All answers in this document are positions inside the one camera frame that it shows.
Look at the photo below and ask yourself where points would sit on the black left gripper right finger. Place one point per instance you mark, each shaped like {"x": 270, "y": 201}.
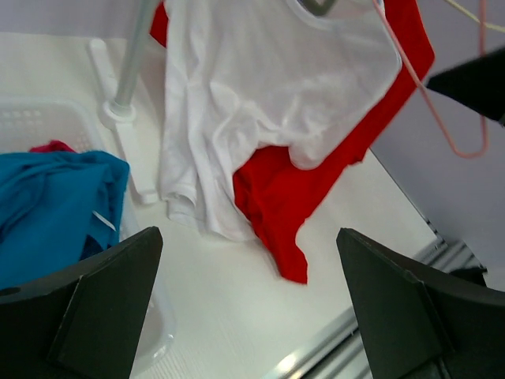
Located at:
{"x": 418, "y": 322}

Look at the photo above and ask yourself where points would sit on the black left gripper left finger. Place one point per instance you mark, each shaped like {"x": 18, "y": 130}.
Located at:
{"x": 83, "y": 321}

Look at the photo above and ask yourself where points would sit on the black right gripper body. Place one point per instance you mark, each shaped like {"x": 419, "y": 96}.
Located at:
{"x": 477, "y": 84}

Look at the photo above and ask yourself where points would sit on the grey hanger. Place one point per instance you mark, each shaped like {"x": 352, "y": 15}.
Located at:
{"x": 318, "y": 8}

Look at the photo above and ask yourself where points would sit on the metal clothes rack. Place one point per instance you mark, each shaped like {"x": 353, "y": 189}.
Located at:
{"x": 117, "y": 112}

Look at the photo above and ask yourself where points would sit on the pink hanger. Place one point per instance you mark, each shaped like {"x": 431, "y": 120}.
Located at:
{"x": 482, "y": 18}

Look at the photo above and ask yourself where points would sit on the clear plastic basket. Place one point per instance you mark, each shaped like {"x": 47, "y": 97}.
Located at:
{"x": 30, "y": 121}

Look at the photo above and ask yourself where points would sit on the magenta t shirt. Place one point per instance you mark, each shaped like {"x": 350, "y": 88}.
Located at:
{"x": 52, "y": 146}

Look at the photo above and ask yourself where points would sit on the aluminium mounting rail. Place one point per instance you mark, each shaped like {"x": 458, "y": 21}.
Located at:
{"x": 337, "y": 350}

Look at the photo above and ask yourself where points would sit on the white t shirt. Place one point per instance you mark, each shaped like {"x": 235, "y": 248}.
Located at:
{"x": 242, "y": 75}

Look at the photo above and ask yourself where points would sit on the cream white hanger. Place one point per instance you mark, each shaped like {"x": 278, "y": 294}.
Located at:
{"x": 473, "y": 17}

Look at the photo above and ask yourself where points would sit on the blue t shirt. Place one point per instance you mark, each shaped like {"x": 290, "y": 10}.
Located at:
{"x": 57, "y": 208}

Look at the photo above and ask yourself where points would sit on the red t shirt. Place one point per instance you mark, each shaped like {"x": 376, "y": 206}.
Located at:
{"x": 274, "y": 195}

